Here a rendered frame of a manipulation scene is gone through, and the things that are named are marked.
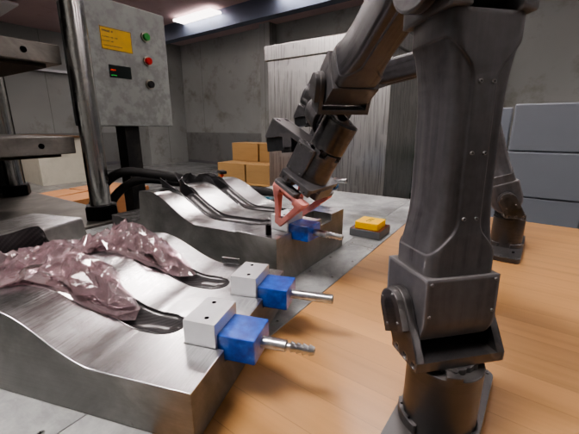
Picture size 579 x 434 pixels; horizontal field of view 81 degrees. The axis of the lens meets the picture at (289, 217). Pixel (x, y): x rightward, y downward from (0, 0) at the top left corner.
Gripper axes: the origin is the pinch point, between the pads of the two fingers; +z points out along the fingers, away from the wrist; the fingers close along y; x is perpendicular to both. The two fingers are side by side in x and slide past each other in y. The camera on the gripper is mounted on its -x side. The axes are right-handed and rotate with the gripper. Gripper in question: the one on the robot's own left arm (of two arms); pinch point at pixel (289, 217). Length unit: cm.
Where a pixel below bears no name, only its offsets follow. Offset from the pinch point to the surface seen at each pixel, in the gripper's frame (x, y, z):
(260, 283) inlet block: 8.5, 18.3, -0.4
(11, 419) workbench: 2.7, 43.0, 10.9
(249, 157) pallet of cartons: -297, -418, 213
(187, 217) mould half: -16.8, 6.6, 11.6
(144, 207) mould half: -28.5, 7.4, 17.8
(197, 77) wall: -732, -667, 247
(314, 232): 6.1, 1.1, -1.5
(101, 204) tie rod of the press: -59, -3, 42
